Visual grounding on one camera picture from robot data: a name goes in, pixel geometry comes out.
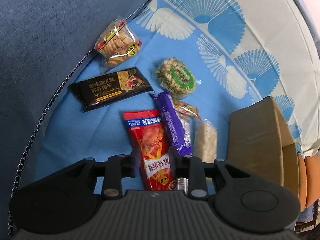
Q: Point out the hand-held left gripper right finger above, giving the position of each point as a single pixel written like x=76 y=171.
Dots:
x=193 y=172

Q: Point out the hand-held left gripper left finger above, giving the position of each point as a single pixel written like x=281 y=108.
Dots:
x=117 y=171

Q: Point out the red snack packet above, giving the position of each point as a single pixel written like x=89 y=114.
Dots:
x=152 y=140

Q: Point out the purple wafer packet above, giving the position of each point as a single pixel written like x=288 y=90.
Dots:
x=172 y=120

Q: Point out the cardboard box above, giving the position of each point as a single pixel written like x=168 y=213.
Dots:
x=252 y=140

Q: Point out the clear cookie bag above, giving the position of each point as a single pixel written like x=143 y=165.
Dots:
x=116 y=42

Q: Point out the white rice cracker packet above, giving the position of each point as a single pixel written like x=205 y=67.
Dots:
x=205 y=140

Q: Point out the small red nut bar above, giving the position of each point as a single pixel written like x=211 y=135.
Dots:
x=186 y=108

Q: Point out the black cracker packet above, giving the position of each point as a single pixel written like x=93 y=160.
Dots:
x=110 y=90

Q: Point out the round green-label nut cake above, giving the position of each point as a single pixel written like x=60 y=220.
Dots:
x=177 y=77

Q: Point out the orange cushion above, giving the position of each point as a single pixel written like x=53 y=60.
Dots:
x=308 y=180

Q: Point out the blue fan-print blanket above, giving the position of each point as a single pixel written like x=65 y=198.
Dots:
x=225 y=42

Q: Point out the blue denim sofa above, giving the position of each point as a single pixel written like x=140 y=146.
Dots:
x=50 y=30

